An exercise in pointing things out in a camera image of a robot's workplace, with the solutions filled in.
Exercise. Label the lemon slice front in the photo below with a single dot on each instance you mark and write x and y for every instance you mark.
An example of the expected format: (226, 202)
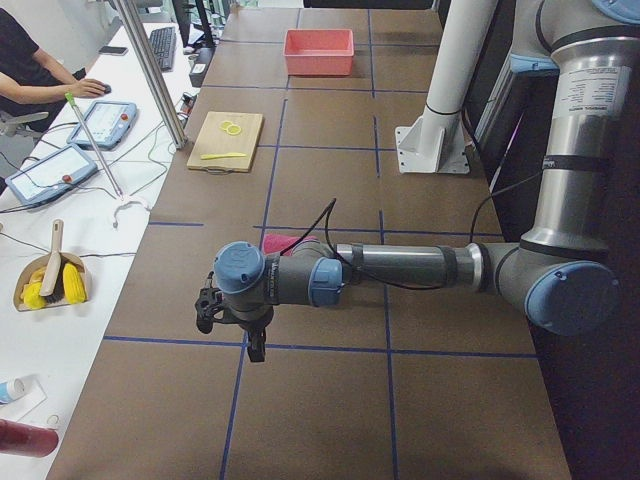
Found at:
(233, 130)

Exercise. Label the wooden cutting board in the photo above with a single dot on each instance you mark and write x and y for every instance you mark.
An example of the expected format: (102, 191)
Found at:
(212, 139)

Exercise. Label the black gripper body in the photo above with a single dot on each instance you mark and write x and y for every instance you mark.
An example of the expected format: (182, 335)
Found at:
(255, 326)

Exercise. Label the black smartphone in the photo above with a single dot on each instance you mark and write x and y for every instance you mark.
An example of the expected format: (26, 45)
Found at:
(113, 50)

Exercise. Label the person hand on mouse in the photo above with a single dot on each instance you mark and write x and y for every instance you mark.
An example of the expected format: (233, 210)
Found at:
(87, 88)

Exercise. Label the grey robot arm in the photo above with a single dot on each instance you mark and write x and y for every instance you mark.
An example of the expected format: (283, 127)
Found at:
(555, 274)

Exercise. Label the seated person black shirt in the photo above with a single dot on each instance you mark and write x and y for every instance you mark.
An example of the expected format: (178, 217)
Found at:
(32, 81)

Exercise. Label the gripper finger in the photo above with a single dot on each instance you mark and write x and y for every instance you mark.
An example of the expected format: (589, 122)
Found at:
(252, 351)
(259, 349)

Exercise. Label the teach pendant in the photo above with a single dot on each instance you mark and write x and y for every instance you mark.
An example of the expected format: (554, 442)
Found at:
(110, 121)
(52, 176)

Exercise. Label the teach pendant far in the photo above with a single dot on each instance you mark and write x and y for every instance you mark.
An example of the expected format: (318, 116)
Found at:
(110, 121)

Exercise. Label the yellow corn toy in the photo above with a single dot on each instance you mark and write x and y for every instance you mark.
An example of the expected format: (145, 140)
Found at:
(73, 284)

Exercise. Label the beige hand brush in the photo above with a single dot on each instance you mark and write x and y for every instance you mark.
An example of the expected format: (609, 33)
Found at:
(51, 289)

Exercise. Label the yellow plastic knife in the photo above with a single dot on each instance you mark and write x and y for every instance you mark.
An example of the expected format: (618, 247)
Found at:
(209, 157)

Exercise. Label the white blue tube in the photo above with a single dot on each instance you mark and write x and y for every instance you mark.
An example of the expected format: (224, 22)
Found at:
(11, 390)

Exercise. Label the metal rod green tip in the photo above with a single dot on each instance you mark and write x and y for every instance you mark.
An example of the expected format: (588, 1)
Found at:
(71, 101)

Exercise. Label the pink plastic bin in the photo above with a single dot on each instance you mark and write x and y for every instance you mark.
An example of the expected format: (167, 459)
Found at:
(319, 52)

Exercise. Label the magenta cleaning cloth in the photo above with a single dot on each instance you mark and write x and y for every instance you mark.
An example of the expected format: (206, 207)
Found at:
(283, 244)

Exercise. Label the black keyboard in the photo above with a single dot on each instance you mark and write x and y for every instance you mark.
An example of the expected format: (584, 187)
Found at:
(163, 44)

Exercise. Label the dark red bottle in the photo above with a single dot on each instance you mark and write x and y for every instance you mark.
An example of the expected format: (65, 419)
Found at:
(26, 440)

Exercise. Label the aluminium frame post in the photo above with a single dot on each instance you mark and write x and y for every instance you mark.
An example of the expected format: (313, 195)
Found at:
(127, 11)

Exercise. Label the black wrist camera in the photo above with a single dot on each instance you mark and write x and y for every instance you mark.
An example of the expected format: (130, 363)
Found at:
(208, 306)

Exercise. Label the beige dustpan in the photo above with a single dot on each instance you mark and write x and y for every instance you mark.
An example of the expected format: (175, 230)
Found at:
(27, 291)

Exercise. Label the white camera pole mount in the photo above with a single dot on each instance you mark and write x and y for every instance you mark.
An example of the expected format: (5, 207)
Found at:
(434, 143)

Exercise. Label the teach pendant near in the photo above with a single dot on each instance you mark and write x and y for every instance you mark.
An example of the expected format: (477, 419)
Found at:
(52, 176)

